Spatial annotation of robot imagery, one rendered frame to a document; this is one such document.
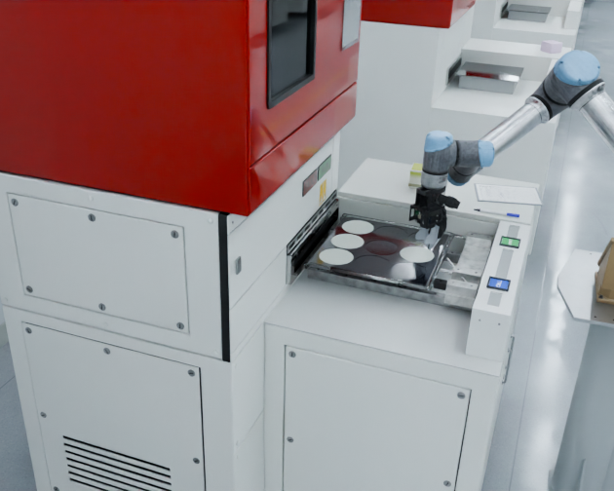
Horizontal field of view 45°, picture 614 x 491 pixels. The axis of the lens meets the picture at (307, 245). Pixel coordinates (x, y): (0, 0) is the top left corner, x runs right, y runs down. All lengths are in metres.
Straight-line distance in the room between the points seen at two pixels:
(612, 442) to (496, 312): 0.93
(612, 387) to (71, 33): 1.83
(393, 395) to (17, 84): 1.20
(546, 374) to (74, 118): 2.32
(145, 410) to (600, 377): 1.37
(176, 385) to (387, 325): 0.58
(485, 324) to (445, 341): 0.14
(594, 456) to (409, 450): 0.78
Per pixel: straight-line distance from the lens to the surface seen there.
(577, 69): 2.26
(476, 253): 2.30
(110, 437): 2.24
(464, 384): 1.91
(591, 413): 2.55
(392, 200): 2.39
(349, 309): 2.06
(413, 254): 2.20
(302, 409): 2.11
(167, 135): 1.65
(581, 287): 2.34
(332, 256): 2.16
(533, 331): 3.64
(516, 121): 2.31
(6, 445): 3.00
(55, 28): 1.74
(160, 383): 2.00
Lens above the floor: 1.91
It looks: 27 degrees down
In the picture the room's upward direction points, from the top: 2 degrees clockwise
